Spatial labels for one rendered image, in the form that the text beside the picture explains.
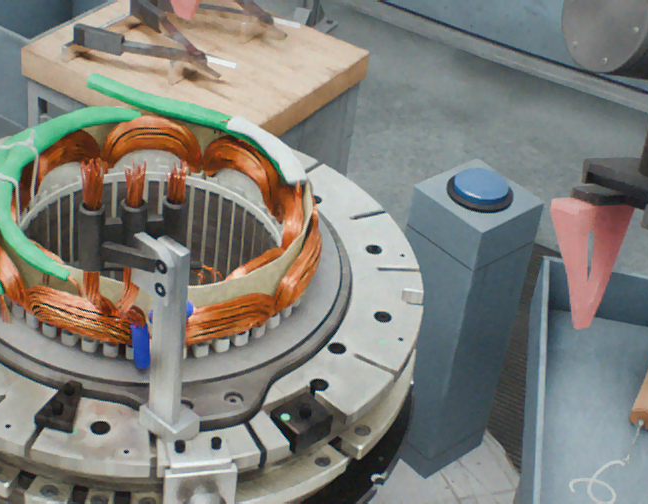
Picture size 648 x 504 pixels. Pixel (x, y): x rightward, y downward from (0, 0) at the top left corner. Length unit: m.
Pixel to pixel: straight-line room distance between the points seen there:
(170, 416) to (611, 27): 0.28
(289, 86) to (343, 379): 0.36
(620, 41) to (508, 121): 2.53
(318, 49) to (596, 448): 0.43
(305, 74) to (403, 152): 1.95
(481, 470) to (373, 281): 0.38
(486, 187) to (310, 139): 0.16
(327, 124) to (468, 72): 2.29
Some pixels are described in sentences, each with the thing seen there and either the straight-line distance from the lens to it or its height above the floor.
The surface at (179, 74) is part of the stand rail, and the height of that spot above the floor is 1.07.
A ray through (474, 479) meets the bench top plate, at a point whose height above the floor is 0.78.
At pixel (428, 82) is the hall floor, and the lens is 3.28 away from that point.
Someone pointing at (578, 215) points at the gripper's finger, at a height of 1.17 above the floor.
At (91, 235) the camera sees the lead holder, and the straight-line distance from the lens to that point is 0.60.
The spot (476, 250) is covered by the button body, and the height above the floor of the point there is 1.02.
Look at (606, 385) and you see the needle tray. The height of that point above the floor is 1.03.
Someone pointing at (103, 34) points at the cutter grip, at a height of 1.09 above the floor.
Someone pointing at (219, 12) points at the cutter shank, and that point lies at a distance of 1.07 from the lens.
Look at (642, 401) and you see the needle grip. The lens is 0.84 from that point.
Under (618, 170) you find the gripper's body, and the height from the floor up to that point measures 1.20.
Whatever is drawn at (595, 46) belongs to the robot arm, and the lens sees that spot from 0.67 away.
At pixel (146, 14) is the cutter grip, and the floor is 1.09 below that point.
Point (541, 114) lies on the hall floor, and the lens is 3.25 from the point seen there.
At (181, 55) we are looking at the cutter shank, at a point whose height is 1.09.
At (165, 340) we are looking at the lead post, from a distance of 0.63.
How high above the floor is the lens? 1.57
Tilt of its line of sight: 37 degrees down
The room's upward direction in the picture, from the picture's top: 8 degrees clockwise
